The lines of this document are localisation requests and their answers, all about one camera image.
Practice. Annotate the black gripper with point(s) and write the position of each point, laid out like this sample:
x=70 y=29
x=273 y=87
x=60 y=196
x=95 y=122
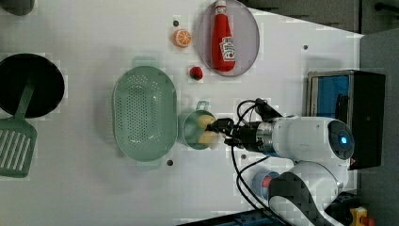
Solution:
x=243 y=137

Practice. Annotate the yellow plush banana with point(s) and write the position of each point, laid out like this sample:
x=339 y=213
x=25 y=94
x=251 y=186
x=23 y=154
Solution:
x=207 y=138

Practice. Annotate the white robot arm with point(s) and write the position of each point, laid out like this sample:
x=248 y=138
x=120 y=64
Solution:
x=319 y=147

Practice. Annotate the green mug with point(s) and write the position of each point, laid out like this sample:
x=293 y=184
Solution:
x=190 y=132

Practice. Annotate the red strawberry toy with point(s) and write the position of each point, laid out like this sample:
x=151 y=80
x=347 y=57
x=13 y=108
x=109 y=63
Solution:
x=196 y=73

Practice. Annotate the blue bowl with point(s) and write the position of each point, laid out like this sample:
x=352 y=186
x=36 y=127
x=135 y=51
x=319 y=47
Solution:
x=257 y=188

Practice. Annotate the red strawberry in bowl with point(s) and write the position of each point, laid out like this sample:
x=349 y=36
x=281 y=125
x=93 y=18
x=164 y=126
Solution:
x=266 y=181

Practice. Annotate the red ketchup bottle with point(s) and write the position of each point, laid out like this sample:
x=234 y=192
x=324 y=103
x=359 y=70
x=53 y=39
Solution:
x=223 y=52

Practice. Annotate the green perforated colander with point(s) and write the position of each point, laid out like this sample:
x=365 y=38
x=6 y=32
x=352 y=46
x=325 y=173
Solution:
x=144 y=113

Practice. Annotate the orange slice toy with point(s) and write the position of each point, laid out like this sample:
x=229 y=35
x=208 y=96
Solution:
x=181 y=38

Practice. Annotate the grey round plate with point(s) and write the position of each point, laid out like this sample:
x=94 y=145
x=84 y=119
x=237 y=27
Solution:
x=245 y=34

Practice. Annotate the black toaster oven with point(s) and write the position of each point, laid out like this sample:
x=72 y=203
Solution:
x=356 y=98

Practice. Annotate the green slotted spatula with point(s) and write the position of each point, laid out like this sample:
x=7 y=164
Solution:
x=18 y=139

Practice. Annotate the black cylinder holder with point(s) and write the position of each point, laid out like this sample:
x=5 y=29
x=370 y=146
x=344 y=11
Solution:
x=17 y=7

